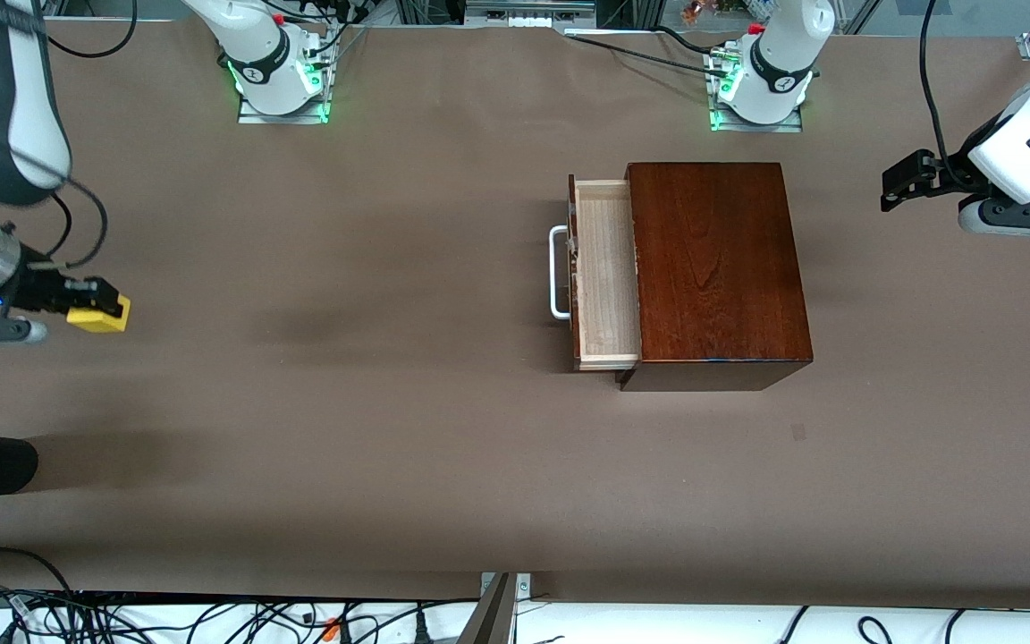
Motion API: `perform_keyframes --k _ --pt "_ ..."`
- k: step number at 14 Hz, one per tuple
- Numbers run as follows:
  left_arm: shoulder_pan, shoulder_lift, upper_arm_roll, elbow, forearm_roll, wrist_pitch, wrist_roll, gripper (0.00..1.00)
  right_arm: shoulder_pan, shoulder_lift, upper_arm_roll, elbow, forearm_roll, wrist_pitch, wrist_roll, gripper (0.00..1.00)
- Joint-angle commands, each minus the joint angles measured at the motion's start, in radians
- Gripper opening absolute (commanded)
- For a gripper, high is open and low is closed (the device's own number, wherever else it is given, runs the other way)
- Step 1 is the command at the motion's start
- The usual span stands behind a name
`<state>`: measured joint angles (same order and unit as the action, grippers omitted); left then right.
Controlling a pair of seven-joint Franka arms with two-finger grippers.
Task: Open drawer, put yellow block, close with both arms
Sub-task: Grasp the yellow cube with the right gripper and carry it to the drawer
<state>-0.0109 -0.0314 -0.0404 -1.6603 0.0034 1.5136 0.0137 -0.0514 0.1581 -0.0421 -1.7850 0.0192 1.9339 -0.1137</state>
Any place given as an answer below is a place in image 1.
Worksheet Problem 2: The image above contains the yellow cube block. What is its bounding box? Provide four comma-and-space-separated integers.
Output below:
66, 295, 131, 334

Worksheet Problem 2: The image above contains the wooden drawer with white handle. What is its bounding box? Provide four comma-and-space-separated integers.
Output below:
549, 174, 643, 372

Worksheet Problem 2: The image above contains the dark brown wooden cabinet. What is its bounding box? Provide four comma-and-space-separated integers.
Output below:
615, 162, 815, 393

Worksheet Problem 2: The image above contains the white power strip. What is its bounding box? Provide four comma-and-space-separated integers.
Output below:
464, 0, 596, 30

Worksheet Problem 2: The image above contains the dark diagonal bar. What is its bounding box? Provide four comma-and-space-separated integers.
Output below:
457, 572, 516, 644

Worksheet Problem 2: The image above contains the white lower shelf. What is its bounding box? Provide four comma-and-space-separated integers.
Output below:
0, 590, 1030, 644

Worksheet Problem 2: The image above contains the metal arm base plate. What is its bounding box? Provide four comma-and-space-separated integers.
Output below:
708, 94, 805, 134
237, 85, 331, 125

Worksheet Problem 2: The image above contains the black hanging cable loop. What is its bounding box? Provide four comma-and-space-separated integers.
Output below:
48, 0, 138, 60

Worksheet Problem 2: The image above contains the thin black table cable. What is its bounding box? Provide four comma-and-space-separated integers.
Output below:
564, 31, 723, 74

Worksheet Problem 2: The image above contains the small metal bracket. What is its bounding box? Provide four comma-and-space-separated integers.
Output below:
479, 572, 534, 602

